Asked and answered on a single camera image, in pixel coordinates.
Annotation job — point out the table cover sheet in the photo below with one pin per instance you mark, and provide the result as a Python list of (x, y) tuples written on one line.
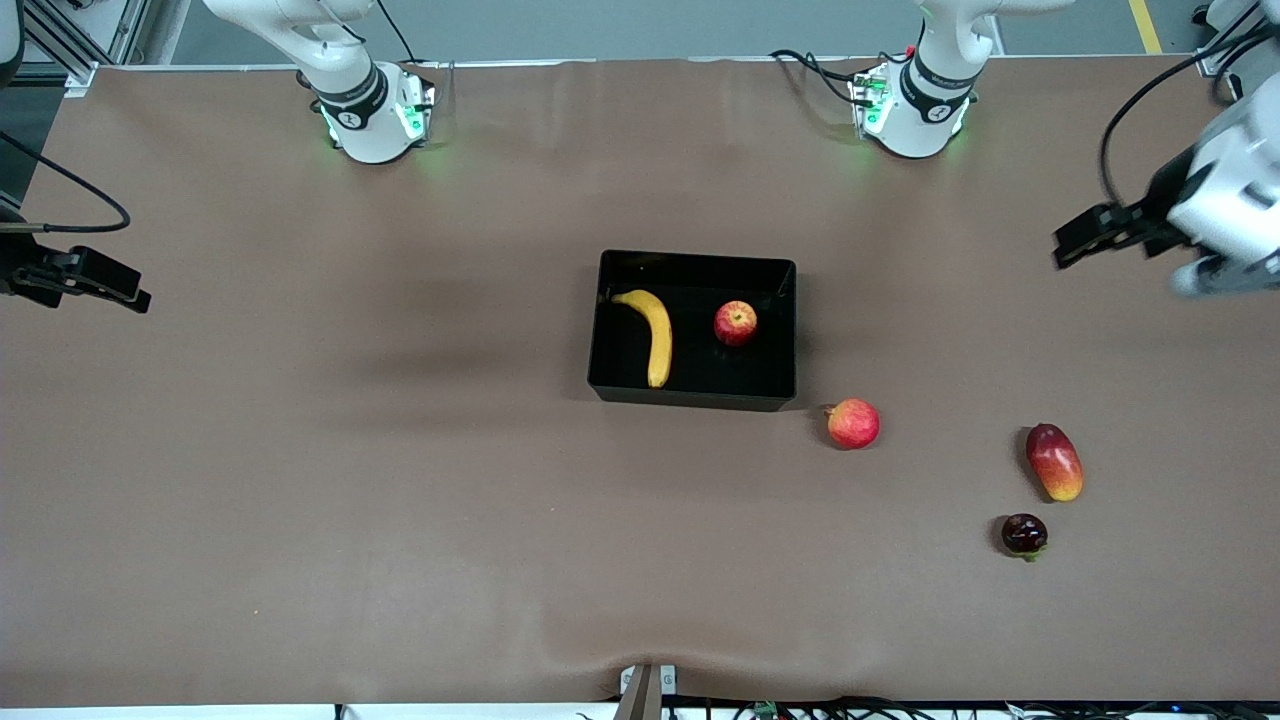
[(400, 500)]

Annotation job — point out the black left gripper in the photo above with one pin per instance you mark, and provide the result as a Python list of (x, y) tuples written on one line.
[(1160, 203)]

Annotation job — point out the dark purple plum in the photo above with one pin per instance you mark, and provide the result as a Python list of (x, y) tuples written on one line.
[(1024, 534)]

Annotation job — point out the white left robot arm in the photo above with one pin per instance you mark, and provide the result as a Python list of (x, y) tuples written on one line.
[(920, 105)]

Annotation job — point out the red yellow mango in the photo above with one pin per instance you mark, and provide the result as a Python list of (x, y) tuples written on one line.
[(1055, 462)]

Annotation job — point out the yellow banana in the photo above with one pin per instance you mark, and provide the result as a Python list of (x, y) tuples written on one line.
[(660, 340)]

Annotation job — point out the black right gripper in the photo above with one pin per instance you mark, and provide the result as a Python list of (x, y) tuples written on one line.
[(22, 272)]

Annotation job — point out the grey metal mount bracket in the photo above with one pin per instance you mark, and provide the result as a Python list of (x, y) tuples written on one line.
[(645, 692)]

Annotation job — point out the large red apple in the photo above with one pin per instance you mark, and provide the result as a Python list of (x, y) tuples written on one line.
[(853, 424)]

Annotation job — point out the small red yellow apple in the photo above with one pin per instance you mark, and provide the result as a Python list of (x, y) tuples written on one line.
[(735, 324)]

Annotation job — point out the black rectangular plastic box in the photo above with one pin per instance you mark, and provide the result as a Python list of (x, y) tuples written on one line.
[(700, 375)]

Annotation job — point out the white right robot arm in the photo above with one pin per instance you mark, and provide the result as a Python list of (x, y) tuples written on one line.
[(365, 110)]

